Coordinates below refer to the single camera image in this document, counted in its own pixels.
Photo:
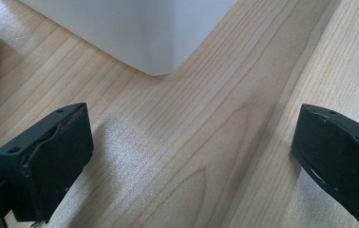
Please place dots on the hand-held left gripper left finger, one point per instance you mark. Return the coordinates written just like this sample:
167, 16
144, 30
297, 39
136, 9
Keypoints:
54, 164

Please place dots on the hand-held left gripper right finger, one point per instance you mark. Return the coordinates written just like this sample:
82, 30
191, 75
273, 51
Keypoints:
342, 158

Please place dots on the white plastic container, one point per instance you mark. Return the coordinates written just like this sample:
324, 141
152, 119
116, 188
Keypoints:
136, 31

